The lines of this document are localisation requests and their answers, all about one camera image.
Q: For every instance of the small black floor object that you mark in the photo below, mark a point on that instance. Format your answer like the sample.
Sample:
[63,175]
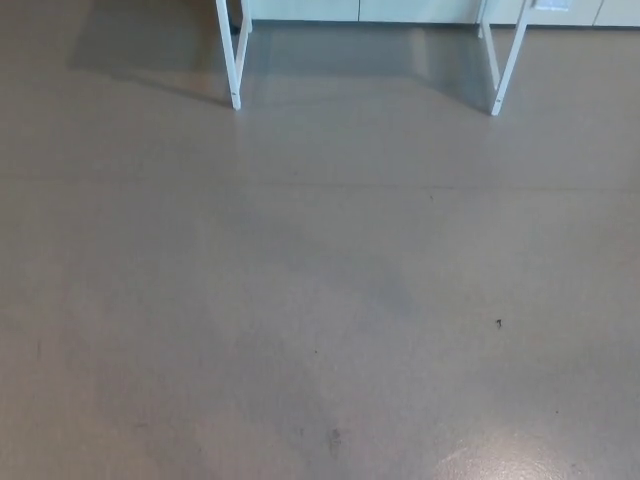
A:
[235,26]

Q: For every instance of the white cabinet row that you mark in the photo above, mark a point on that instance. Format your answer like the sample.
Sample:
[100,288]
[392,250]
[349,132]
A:
[410,9]

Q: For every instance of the white paper label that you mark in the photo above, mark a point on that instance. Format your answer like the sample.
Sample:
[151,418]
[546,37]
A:
[550,4]

